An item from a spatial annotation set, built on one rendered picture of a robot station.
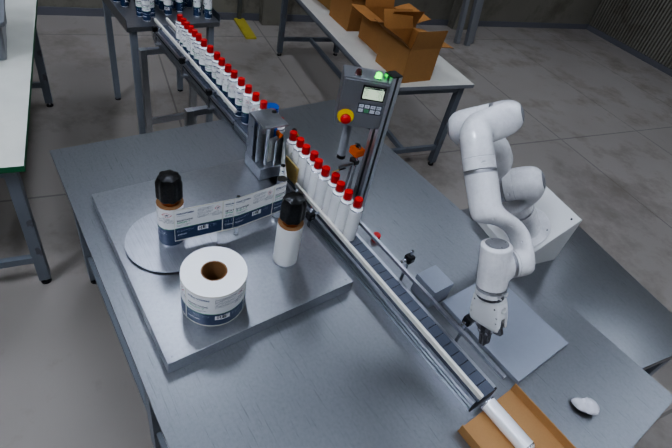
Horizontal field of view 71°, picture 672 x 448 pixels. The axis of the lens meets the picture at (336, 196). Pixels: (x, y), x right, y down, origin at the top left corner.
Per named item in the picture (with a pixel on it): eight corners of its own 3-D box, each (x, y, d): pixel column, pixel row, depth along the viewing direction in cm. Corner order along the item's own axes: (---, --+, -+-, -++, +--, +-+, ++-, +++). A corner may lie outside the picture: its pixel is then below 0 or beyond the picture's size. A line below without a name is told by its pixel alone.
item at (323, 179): (309, 205, 196) (317, 166, 183) (318, 200, 199) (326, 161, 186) (318, 212, 193) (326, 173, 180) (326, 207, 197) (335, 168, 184)
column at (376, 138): (347, 213, 203) (385, 71, 161) (355, 211, 206) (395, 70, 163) (353, 220, 201) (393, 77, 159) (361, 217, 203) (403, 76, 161)
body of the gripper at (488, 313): (514, 294, 130) (509, 327, 134) (484, 278, 137) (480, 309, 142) (497, 305, 126) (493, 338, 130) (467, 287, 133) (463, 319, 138)
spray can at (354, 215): (339, 234, 186) (349, 195, 173) (350, 231, 188) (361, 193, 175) (345, 243, 182) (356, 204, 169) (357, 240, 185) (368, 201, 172)
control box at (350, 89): (334, 110, 178) (343, 63, 166) (377, 117, 180) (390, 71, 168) (334, 124, 170) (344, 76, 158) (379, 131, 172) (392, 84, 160)
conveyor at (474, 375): (235, 127, 237) (235, 120, 234) (249, 124, 241) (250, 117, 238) (472, 408, 144) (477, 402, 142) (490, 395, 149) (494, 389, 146)
